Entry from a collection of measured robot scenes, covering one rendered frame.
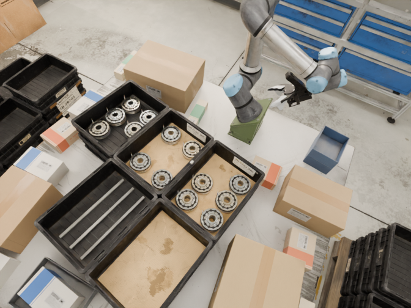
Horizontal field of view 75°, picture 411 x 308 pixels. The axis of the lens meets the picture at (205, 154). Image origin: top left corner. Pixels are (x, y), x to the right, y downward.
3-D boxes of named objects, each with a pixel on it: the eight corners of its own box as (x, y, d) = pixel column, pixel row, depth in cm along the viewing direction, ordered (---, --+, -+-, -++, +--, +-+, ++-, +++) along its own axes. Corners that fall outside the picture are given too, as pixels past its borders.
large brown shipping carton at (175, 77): (128, 92, 172) (122, 68, 155) (150, 64, 187) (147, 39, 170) (184, 113, 167) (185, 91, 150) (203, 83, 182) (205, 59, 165)
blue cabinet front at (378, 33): (332, 65, 262) (366, 10, 214) (407, 95, 249) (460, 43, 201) (331, 66, 261) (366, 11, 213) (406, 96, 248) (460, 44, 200)
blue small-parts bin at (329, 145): (319, 132, 160) (325, 124, 154) (343, 144, 156) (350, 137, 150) (307, 154, 150) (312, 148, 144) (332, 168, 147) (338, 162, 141)
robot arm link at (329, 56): (331, 59, 108) (334, 82, 114) (339, 44, 113) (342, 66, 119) (311, 61, 113) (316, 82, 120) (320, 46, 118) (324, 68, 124)
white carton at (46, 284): (28, 295, 111) (16, 293, 103) (51, 269, 116) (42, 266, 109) (62, 326, 106) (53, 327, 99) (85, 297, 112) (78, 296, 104)
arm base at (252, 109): (242, 109, 160) (234, 96, 155) (265, 102, 151) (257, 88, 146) (235, 125, 151) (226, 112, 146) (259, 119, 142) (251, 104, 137)
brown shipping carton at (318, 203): (272, 211, 139) (282, 200, 125) (284, 177, 150) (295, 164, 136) (328, 238, 134) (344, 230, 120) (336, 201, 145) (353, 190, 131)
